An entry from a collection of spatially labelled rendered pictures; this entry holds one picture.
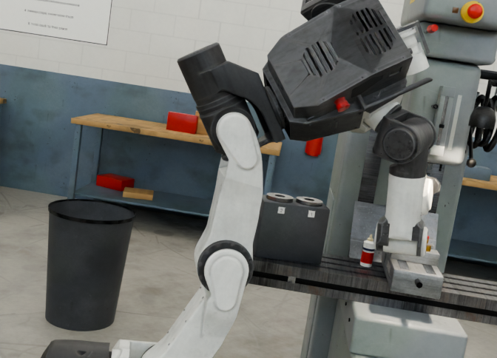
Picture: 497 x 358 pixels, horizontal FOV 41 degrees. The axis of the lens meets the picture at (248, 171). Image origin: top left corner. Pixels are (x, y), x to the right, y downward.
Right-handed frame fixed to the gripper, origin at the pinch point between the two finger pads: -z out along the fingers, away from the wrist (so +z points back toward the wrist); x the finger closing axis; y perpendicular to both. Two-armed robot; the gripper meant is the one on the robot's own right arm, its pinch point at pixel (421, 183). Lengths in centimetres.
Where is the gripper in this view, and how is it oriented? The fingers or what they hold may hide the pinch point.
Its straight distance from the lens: 224.0
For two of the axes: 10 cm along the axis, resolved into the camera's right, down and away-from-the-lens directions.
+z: -3.7, 0.7, -9.3
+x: -9.2, -1.9, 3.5
